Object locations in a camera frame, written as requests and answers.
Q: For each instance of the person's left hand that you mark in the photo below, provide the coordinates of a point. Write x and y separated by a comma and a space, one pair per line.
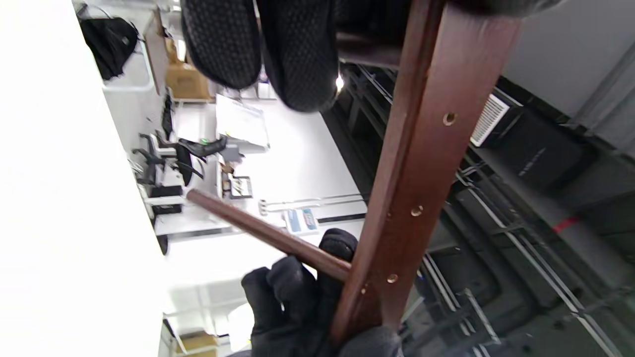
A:
297, 49

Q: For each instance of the person's right hand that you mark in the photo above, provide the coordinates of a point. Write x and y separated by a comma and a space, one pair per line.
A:
287, 317

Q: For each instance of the brown wooden key rack rod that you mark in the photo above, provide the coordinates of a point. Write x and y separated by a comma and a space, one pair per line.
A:
258, 230

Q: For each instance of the brown wooden key rack bar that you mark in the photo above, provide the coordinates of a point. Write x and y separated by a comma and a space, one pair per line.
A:
421, 173

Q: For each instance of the white paper sheet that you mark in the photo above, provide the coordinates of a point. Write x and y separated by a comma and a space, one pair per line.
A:
243, 121

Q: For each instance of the cardboard box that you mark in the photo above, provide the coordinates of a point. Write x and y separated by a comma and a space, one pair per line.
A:
188, 82

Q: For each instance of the brown cart top board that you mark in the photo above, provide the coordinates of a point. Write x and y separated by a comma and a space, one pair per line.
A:
158, 54

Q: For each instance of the black office chair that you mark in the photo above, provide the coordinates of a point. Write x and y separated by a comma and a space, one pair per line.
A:
186, 163

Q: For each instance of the black bag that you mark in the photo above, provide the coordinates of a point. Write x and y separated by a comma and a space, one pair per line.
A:
109, 44

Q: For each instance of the white ceiling vent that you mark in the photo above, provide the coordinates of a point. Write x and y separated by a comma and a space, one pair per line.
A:
488, 121

